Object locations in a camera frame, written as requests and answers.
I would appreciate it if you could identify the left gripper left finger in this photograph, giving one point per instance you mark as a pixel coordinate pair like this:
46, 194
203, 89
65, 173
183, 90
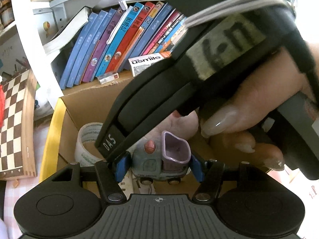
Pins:
109, 176

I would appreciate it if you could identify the red tassel ornament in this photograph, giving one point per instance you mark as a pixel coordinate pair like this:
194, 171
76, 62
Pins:
2, 105

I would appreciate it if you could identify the small toy truck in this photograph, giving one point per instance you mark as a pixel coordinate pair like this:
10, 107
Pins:
163, 158

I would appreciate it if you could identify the orange white small box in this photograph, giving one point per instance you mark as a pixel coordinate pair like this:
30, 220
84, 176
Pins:
141, 63

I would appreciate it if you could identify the row of books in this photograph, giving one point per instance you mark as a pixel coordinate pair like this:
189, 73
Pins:
116, 39

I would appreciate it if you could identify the yellow cardboard box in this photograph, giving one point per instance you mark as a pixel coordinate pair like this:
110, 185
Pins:
79, 106

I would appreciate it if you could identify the wooden chess board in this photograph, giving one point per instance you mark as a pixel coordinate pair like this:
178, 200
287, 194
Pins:
17, 153

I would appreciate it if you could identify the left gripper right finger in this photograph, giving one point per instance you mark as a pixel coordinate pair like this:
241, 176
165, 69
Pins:
209, 173

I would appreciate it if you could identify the pink plush toy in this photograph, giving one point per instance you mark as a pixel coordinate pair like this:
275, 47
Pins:
182, 127

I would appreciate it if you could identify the person's right hand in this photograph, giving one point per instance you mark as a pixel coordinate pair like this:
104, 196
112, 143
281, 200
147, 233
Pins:
274, 82

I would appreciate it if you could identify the clear tape roll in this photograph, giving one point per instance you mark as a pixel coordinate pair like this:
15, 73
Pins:
85, 151

